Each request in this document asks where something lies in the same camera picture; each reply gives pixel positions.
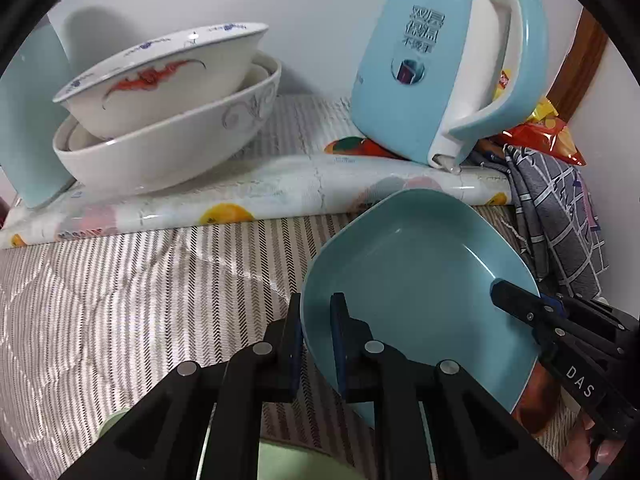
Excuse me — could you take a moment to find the white bowl with red print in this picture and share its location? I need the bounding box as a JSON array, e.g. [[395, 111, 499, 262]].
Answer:
[[52, 22, 270, 141]]

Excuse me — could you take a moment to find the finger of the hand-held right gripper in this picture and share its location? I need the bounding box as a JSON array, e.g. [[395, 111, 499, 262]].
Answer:
[[547, 295, 632, 348], [490, 280, 568, 348]]

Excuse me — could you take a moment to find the large white bowl grey pattern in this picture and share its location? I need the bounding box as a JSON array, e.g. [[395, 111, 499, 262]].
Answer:
[[52, 52, 282, 196]]

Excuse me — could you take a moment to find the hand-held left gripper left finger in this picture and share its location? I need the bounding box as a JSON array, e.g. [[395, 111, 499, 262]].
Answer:
[[60, 292, 304, 480]]

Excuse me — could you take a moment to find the light green plate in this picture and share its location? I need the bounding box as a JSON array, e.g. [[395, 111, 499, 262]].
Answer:
[[94, 406, 362, 480]]

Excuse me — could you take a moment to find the grey checked cloth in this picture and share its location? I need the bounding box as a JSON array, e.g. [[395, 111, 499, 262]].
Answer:
[[470, 142, 608, 298]]

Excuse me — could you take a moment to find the yellow snack bag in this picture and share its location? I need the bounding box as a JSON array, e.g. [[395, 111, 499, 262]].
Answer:
[[492, 69, 560, 123]]

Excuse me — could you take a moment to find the brown wooden door frame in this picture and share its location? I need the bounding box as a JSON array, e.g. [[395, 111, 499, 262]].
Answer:
[[547, 7, 611, 123]]

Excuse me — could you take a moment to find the red snack bag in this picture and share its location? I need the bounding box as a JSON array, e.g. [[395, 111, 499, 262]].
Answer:
[[492, 119, 587, 167]]

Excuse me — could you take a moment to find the blue square plate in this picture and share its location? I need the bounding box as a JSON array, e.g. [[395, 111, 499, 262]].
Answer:
[[300, 188, 542, 430]]

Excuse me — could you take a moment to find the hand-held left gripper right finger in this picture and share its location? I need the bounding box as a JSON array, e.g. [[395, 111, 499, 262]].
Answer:
[[330, 292, 571, 480]]

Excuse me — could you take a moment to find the light blue thermos jug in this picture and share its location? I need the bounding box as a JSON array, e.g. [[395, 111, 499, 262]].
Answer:
[[0, 24, 77, 210]]

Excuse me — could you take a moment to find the striped quilted table cover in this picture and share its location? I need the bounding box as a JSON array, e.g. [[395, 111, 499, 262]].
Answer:
[[0, 94, 576, 480]]

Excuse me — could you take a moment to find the rolled fruit-print plastic sheet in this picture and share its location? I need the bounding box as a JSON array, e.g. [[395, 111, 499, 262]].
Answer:
[[0, 152, 516, 250]]

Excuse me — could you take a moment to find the light blue electric kettle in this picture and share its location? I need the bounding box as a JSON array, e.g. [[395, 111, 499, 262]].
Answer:
[[349, 0, 551, 175]]

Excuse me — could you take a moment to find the person's right hand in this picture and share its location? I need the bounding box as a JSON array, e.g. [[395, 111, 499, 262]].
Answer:
[[554, 407, 618, 477]]

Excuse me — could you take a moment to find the brown bowl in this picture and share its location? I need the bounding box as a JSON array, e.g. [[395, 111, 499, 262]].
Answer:
[[511, 362, 568, 437]]

